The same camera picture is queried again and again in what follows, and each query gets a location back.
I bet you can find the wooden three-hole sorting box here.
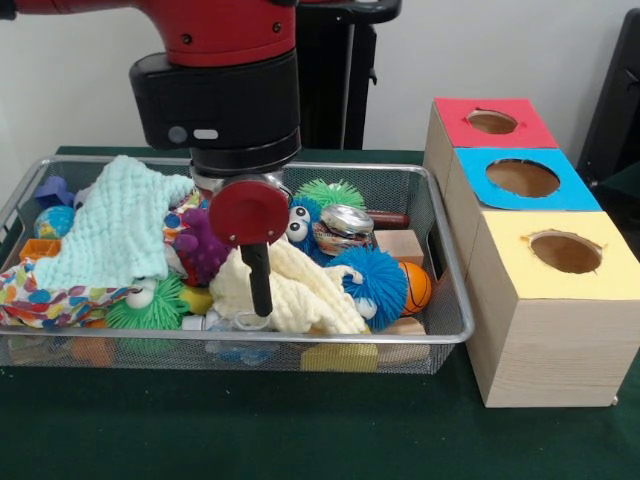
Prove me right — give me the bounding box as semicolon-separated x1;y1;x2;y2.
423;96;640;409

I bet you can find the dark green tablecloth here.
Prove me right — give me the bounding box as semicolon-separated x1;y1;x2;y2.
0;144;640;480

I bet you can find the blue spiky rubber ball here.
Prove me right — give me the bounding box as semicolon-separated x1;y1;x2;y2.
329;245;409;332

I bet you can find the black flat panel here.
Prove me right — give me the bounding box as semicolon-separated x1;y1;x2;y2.
577;7;640;186

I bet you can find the colourful dotted cloth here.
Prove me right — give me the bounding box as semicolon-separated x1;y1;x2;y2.
0;192;209;330

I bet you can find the clear plastic bottle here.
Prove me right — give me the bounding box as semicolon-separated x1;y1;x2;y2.
182;308;276;366

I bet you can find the purple spiky rubber toy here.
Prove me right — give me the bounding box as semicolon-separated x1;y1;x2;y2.
172;207;237;289

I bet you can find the green spiky rubber ball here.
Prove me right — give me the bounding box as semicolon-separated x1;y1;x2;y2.
294;178;367;211

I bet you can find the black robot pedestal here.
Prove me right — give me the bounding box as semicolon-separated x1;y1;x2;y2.
294;0;404;151

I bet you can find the orange toy basketball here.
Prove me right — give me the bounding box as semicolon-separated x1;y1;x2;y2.
399;261;433;316

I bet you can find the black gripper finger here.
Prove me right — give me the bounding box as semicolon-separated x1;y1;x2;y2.
241;242;274;318

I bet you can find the silver wire mesh bin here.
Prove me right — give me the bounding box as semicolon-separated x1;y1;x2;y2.
0;155;475;376

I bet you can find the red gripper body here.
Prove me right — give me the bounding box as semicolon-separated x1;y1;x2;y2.
208;179;291;247

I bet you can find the crushed silver can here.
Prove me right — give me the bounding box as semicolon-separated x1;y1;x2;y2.
313;203;376;256

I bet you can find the small globe ball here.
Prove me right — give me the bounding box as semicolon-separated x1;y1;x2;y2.
33;205;76;240

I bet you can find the blue spiky ball with eyes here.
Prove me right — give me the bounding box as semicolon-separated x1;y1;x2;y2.
284;197;327;261

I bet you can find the mint green knitted cloth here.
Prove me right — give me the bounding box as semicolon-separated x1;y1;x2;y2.
33;154;197;292

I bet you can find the dark green side-table cloth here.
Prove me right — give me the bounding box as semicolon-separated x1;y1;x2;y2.
597;164;640;216

